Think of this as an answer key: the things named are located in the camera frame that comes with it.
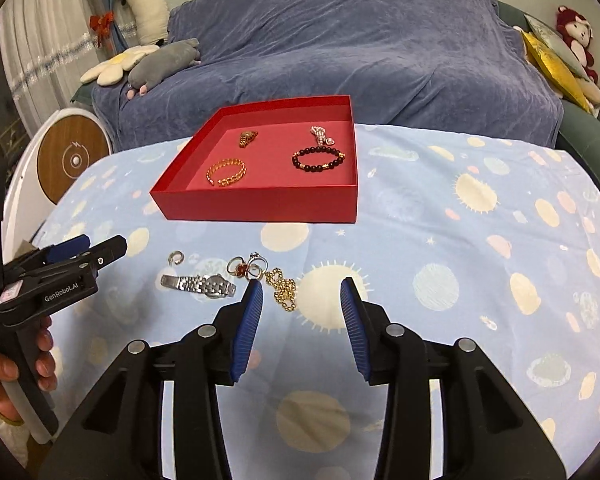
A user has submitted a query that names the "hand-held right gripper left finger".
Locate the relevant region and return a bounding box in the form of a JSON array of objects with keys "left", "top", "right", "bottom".
[{"left": 40, "top": 279, "right": 266, "bottom": 480}]

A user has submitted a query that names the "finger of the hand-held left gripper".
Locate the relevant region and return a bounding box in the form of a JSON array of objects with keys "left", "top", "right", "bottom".
[
  {"left": 27, "top": 234, "right": 129, "bottom": 286},
  {"left": 4, "top": 234, "right": 92, "bottom": 273}
]

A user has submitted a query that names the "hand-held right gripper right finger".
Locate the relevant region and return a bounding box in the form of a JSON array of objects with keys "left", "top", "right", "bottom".
[{"left": 339, "top": 276, "right": 567, "bottom": 480}]

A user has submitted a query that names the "gold bead chain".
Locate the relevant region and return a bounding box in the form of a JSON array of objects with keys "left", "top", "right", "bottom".
[{"left": 264, "top": 267, "right": 299, "bottom": 313}]

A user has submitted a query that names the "red shallow box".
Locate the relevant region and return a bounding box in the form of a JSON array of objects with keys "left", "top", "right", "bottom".
[{"left": 150, "top": 95, "right": 359, "bottom": 224}]

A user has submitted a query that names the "person's left hand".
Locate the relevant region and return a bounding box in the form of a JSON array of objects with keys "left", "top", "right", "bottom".
[{"left": 0, "top": 327, "right": 55, "bottom": 423}]

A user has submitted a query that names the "silver wrist watch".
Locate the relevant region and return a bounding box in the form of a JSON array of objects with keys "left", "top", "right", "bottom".
[{"left": 160, "top": 272, "right": 238, "bottom": 300}]

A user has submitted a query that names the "light blue planet tablecloth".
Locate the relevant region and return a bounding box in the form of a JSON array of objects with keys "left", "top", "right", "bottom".
[{"left": 27, "top": 122, "right": 600, "bottom": 480}]

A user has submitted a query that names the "cream flower cushion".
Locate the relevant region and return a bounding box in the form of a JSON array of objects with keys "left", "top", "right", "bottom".
[{"left": 80, "top": 44, "right": 161, "bottom": 86}]

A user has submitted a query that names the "grey plush toy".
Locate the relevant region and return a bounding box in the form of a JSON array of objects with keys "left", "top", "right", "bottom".
[{"left": 126, "top": 37, "right": 204, "bottom": 99}]

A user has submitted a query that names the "silver pink charm piece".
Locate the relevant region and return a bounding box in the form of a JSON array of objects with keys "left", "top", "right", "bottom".
[{"left": 309, "top": 125, "right": 336, "bottom": 147}]

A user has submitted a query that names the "white sheer curtain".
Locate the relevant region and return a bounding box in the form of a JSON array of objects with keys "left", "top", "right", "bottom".
[{"left": 0, "top": 0, "right": 112, "bottom": 137}]

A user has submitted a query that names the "red curtain bow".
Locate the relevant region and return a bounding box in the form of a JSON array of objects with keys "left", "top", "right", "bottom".
[{"left": 89, "top": 10, "right": 116, "bottom": 41}]

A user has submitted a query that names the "white plush toy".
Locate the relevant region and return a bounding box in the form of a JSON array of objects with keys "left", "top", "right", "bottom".
[{"left": 116, "top": 0, "right": 171, "bottom": 47}]

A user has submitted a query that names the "blue covered sofa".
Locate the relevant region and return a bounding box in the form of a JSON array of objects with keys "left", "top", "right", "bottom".
[{"left": 91, "top": 0, "right": 564, "bottom": 154}]

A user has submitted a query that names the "green sofa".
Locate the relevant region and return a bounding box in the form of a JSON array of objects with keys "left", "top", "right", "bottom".
[{"left": 70, "top": 0, "right": 600, "bottom": 177}]

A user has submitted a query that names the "gold cushion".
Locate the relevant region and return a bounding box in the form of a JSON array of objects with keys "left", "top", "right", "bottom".
[{"left": 520, "top": 27, "right": 594, "bottom": 114}]

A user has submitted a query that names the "grey cushion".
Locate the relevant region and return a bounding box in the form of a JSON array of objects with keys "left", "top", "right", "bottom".
[{"left": 524, "top": 13, "right": 592, "bottom": 83}]

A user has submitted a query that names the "red monkey plush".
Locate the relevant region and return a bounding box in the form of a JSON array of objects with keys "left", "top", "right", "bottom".
[{"left": 555, "top": 5, "right": 600, "bottom": 86}]

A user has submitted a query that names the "silver ring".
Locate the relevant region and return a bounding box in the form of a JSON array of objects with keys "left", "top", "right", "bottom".
[{"left": 245, "top": 252, "right": 270, "bottom": 280}]

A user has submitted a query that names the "gold chain bracelet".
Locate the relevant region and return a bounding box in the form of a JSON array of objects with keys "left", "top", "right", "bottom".
[{"left": 206, "top": 158, "right": 247, "bottom": 187}]

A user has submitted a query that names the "dark bead bracelet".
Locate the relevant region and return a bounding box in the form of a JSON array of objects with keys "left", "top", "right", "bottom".
[{"left": 291, "top": 145, "right": 346, "bottom": 174}]

